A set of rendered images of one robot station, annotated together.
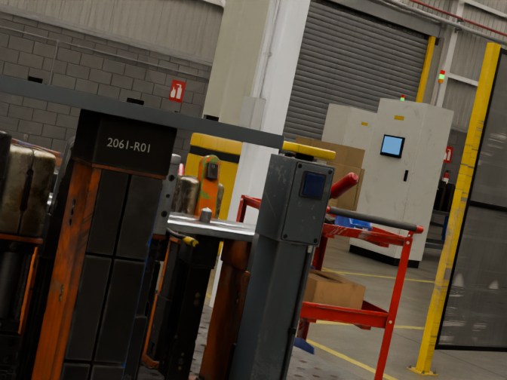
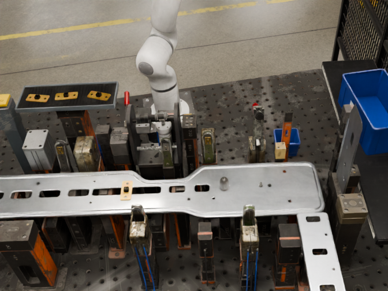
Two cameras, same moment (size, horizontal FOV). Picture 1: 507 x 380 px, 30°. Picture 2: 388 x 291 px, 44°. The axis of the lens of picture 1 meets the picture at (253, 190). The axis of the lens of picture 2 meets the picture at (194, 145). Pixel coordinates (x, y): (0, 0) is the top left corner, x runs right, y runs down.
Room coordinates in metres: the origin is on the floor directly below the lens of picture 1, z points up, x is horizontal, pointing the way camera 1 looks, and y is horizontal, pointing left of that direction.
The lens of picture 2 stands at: (2.09, 1.31, 2.29)
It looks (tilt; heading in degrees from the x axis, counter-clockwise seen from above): 46 degrees down; 213
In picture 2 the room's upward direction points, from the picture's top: 5 degrees counter-clockwise
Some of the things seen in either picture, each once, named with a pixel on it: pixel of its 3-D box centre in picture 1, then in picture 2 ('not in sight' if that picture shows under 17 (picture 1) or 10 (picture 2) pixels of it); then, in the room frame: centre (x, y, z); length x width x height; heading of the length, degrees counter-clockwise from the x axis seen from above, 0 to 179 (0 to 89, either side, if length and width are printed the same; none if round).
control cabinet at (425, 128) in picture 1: (402, 164); not in sight; (11.86, -1.76, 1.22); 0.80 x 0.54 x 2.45; 39
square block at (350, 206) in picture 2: not in sight; (343, 234); (1.10, 1.24, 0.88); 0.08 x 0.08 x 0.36; 29
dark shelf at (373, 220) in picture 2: not in sight; (374, 135); (0.73, 1.22, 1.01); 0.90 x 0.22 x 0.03; 29
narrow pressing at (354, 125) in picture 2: not in sight; (347, 151); (1.00, 1.18, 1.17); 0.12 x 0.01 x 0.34; 29
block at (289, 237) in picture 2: not in sight; (286, 257); (1.24, 1.10, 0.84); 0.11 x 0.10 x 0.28; 29
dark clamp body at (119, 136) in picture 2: not in sight; (127, 168); (1.19, 0.41, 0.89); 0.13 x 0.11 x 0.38; 29
